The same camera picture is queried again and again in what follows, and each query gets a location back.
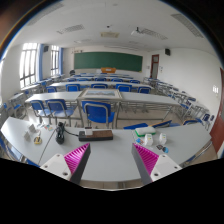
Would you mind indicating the framed picture on desk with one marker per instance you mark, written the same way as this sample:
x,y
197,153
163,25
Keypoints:
x,y
98,93

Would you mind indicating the white box on green pad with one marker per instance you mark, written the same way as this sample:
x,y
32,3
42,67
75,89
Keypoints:
x,y
145,130

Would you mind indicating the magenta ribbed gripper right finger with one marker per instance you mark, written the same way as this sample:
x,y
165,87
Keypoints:
x,y
152,166

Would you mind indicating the left bright window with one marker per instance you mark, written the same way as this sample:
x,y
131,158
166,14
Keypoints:
x,y
28,64

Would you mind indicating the blue chair far left front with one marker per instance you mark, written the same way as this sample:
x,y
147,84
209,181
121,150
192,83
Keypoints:
x,y
40,110

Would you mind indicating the ceiling projector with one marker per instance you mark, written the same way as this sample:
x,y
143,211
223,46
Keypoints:
x,y
136,32

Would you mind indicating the brown door at back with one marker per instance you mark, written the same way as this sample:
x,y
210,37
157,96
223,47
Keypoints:
x,y
154,66

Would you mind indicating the blue chair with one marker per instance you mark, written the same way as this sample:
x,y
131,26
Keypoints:
x,y
59,109
40,110
98,112

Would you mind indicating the yellow tape roll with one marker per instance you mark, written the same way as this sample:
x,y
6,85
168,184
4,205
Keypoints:
x,y
37,140

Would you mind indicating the green chalkboard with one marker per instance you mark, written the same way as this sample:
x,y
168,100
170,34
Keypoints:
x,y
119,61

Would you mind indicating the blue chair centre front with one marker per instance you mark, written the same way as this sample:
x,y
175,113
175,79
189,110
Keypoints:
x,y
98,112

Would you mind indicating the black power strip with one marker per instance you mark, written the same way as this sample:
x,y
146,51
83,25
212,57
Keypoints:
x,y
96,136

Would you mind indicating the white charger plug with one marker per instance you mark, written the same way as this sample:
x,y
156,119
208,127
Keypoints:
x,y
88,131

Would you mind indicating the orange lectern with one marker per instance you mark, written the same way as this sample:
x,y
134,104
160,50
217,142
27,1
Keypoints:
x,y
108,70

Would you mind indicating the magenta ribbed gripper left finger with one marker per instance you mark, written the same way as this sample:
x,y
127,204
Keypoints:
x,y
69,166

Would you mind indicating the small white bottle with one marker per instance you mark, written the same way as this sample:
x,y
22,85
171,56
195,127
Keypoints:
x,y
162,138

